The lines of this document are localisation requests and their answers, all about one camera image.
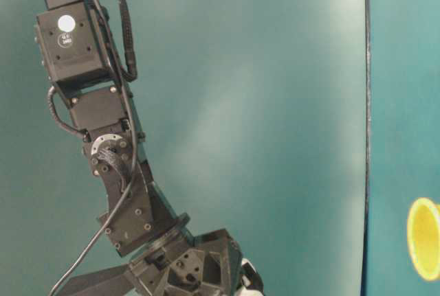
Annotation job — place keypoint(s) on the yellow plastic cup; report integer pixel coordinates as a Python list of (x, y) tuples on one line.
[(423, 238)]

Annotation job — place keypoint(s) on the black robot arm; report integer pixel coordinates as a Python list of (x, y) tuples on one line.
[(84, 70)]

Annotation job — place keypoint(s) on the black and white wrist camera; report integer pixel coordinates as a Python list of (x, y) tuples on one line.
[(250, 283)]

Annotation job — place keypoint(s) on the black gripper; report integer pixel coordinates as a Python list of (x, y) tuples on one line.
[(209, 264)]

